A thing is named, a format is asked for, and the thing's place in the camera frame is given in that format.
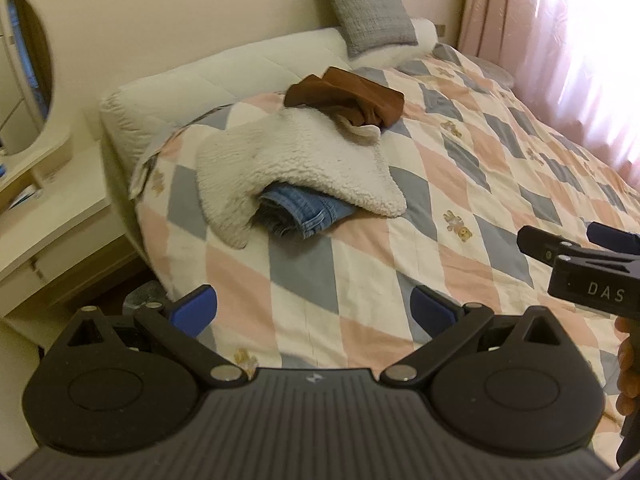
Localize pink curtain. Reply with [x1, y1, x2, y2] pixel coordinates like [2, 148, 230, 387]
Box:
[459, 0, 639, 166]

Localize checkered quilt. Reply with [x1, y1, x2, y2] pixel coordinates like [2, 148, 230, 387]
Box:
[134, 47, 639, 463]

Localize white fleece blanket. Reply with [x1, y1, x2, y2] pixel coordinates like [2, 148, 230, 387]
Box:
[195, 107, 407, 248]

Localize grey pillow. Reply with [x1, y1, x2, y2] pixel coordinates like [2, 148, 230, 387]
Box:
[329, 0, 418, 58]

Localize oval mirror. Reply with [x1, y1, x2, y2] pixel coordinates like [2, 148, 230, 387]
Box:
[1, 0, 53, 155]

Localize person's right hand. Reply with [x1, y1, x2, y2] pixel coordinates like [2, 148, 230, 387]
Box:
[615, 318, 639, 417]

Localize brown garment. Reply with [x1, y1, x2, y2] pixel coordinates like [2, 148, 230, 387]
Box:
[283, 66, 405, 129]

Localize cream dressing table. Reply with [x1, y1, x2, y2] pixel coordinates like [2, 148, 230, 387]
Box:
[0, 123, 147, 321]

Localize grey waste bin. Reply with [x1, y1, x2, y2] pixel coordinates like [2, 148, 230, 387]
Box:
[122, 281, 171, 315]

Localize blue jeans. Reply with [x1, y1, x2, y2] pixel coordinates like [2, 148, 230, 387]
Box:
[254, 182, 357, 240]

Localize white pillow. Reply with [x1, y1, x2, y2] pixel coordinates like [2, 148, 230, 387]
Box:
[347, 18, 438, 68]

